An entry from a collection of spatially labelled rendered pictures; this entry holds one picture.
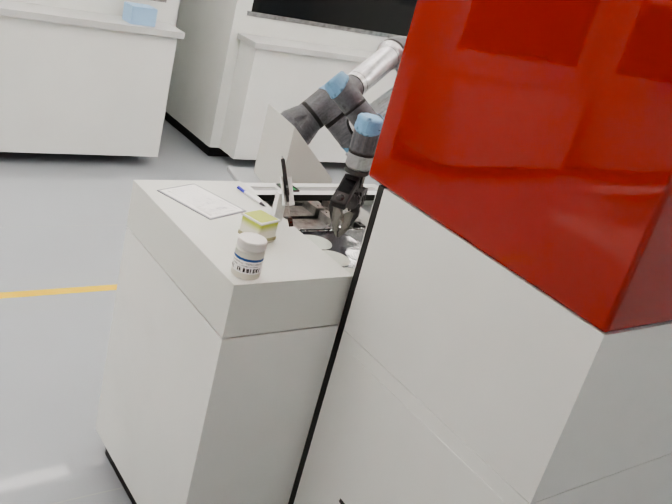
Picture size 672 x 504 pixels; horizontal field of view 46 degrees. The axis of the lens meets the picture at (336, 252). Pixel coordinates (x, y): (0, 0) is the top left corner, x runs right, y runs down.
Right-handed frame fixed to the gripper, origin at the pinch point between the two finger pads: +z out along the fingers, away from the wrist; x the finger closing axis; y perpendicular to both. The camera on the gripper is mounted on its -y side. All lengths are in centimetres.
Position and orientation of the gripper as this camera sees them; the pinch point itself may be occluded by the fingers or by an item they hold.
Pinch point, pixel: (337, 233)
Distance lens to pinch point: 229.5
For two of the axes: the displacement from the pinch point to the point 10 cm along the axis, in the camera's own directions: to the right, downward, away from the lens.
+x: -9.1, -3.4, 2.2
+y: 3.3, -3.0, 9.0
